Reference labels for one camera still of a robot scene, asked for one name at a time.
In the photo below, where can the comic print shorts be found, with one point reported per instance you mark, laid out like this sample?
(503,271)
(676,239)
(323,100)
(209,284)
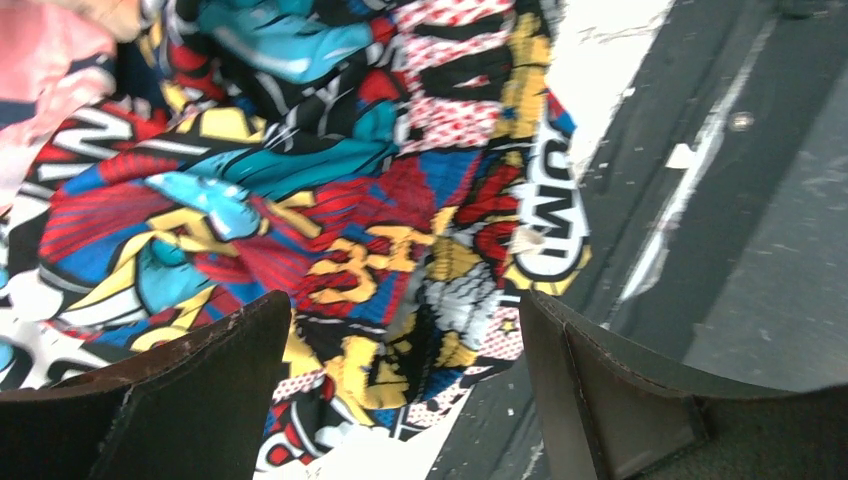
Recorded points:
(398,169)

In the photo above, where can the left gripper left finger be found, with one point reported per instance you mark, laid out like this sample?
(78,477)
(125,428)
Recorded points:
(192,408)

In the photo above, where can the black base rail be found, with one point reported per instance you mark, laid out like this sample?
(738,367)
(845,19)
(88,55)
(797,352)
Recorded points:
(711,155)

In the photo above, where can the pink white navy garment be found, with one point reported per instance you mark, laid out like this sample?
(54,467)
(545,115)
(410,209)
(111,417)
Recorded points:
(56,56)

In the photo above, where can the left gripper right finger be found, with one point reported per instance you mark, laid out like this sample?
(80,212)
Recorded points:
(610,408)

